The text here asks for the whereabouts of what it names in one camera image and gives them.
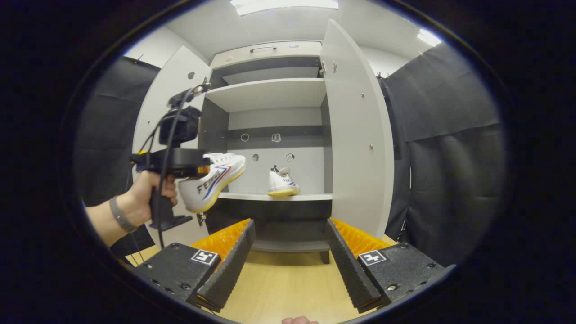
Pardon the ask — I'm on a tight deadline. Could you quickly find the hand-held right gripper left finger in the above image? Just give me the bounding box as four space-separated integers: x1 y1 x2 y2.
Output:
134 219 256 313

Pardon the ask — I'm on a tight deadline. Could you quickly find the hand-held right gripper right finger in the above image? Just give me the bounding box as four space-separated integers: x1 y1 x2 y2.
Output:
324 217 455 314

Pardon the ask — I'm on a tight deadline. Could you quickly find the white shoe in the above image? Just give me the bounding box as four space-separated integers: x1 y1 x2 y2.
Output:
268 166 301 198
178 152 247 213

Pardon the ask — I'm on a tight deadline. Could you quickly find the white cabinet door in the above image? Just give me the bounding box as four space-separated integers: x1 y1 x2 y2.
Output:
320 19 396 239
132 45 213 249

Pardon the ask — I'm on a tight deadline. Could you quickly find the white shoe cabinet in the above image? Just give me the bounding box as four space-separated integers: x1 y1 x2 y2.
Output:
132 19 396 266

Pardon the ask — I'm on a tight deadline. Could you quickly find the white cabinet drawer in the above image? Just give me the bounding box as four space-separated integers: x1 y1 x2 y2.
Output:
211 40 323 69

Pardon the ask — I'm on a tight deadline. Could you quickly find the grey wristband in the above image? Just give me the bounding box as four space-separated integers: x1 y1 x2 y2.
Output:
109 196 138 234

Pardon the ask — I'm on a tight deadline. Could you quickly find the black backdrop cloth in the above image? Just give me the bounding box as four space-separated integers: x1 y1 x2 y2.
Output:
76 43 507 266

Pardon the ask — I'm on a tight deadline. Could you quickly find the ceiling light panel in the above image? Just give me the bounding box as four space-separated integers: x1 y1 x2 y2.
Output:
416 28 442 48
230 0 339 17

